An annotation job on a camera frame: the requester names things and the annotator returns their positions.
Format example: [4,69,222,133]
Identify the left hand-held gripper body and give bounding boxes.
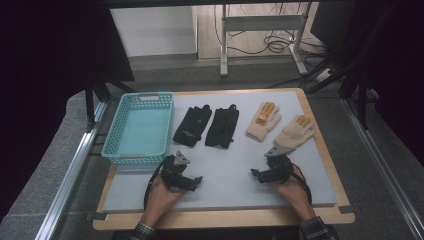
[160,150,191,192]

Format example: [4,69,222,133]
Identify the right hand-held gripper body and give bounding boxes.
[264,144,295,184]

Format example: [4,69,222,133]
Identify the cream glove orange fingertips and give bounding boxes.
[273,114,317,151]

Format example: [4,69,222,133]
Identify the cream glove with white label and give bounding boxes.
[245,101,282,143]

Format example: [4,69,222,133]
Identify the black glove with logo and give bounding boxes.
[172,104,213,148]

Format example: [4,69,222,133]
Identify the teal plastic basket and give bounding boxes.
[100,92,175,165]

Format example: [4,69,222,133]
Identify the plain black glove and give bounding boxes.
[204,103,240,150]

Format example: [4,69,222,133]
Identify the person's right hand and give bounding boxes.
[269,166,316,223]

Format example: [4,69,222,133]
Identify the person's left hand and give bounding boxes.
[141,176,188,226]

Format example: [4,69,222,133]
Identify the grey foam mat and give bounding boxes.
[102,90,338,213]

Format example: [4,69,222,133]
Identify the white power strip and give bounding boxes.
[314,68,333,83]

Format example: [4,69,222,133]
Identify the black stand legs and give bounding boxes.
[84,78,136,132]
[306,59,372,131]

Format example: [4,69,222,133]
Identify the white cabinet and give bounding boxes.
[109,6,198,58]

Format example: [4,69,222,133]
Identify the black curtain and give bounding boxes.
[333,0,424,168]
[0,0,136,221]

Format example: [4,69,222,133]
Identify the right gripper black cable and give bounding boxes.
[292,163,314,205]

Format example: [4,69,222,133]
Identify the grey table bracket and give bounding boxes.
[85,211,110,222]
[338,204,363,215]

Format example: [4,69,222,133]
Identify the aluminium rail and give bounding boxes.
[341,98,424,239]
[34,101,109,240]

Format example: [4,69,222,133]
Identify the black floor cables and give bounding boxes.
[213,3,329,58]

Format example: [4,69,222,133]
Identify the white metal desk frame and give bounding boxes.
[219,3,309,78]

